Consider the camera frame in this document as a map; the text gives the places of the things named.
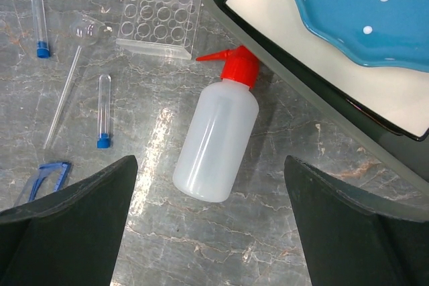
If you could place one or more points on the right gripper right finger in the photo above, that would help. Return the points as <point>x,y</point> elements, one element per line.
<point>353,237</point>

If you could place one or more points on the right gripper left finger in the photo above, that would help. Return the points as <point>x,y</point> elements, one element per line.
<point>69,237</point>

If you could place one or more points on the red cap wash bottle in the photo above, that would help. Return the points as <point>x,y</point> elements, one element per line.
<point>220,129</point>

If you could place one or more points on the blue safety glasses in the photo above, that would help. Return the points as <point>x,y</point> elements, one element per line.
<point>49,178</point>

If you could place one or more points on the dark grey tray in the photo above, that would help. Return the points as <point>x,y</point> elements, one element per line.
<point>398,152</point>

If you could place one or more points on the white paper sheet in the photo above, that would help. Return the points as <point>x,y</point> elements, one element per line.
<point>397,95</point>

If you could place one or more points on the right blue cap tube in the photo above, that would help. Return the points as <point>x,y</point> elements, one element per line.
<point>103,121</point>

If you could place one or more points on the blue cap tube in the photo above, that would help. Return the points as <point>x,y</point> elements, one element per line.
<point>103,121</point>
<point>40,29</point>

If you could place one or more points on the upper blue cap tube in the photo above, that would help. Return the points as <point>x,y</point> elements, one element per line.
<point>40,29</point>

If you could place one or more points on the glass stirring pipette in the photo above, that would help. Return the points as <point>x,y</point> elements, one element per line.
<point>85,31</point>

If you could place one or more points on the teal dotted plate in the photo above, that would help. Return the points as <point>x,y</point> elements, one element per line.
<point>372,33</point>

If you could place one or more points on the clear test tube rack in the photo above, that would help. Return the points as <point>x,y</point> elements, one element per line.
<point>165,28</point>

